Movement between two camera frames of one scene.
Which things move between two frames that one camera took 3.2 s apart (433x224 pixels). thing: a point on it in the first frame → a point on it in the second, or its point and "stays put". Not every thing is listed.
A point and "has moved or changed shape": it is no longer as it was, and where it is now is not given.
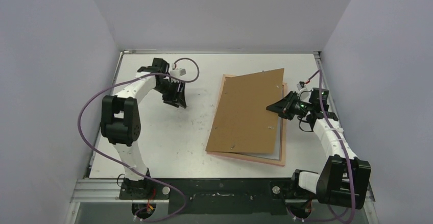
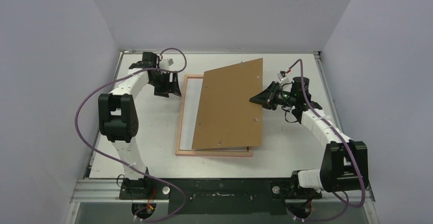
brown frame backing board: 242,123 has moved or changed shape
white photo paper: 277,154 → 192,95
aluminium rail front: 105,190 stays put
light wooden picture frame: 282,154 → 245,151
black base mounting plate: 231,196 stays put
